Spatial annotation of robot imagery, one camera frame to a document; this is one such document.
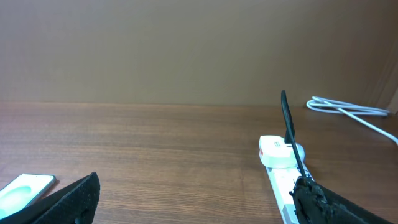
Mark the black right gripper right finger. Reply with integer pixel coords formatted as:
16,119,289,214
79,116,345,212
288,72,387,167
289,176,392,224

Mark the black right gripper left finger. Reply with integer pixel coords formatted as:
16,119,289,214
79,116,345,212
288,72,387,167
1,172,100,224

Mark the blue screen smartphone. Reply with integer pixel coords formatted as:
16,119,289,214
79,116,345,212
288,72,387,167
1,174,57,219

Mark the black charging cable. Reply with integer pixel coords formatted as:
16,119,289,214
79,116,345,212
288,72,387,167
280,89,308,179

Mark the white charger adapter plug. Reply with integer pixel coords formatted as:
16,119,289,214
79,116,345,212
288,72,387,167
259,135,298,169

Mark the white power strip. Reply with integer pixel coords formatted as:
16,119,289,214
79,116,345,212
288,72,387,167
266,166,300,224

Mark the white power strip cord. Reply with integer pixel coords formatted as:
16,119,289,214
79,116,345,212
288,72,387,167
306,95,398,146

